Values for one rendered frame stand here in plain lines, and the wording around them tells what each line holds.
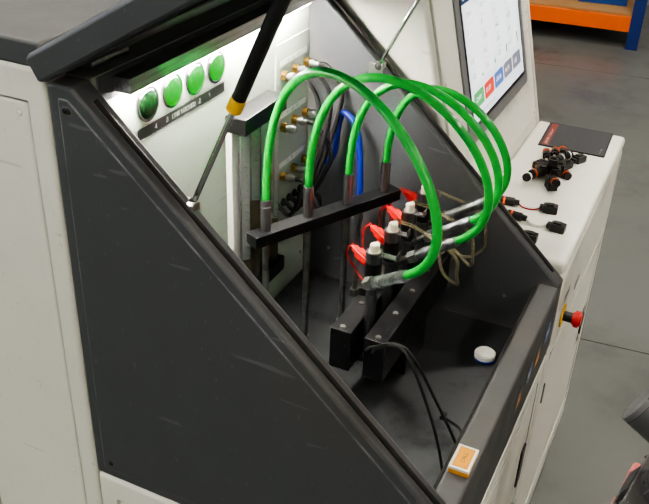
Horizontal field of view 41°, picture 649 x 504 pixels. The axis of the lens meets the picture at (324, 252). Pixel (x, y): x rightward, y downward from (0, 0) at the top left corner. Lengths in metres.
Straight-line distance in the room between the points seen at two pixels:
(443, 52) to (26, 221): 0.83
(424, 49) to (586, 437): 1.57
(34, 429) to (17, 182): 0.47
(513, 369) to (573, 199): 0.61
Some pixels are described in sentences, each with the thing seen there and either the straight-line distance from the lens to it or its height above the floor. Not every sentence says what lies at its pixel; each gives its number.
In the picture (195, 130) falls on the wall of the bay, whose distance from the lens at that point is 1.38.
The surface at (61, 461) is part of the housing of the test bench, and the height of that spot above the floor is 0.78.
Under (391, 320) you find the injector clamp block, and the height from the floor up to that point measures 0.98.
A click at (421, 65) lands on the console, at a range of 1.65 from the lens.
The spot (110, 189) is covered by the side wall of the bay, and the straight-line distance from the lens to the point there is 1.15.
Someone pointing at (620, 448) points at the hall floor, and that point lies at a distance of 2.86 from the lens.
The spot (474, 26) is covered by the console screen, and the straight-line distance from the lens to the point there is 1.86.
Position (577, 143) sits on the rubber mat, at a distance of 2.26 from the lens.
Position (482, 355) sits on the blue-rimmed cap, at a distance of 1.67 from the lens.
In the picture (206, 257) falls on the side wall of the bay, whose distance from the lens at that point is 1.11.
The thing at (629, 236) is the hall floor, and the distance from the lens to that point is 4.01.
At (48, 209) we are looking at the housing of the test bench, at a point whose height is 1.27.
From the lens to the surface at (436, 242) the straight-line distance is 1.18.
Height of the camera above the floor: 1.84
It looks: 31 degrees down
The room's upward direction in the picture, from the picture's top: 2 degrees clockwise
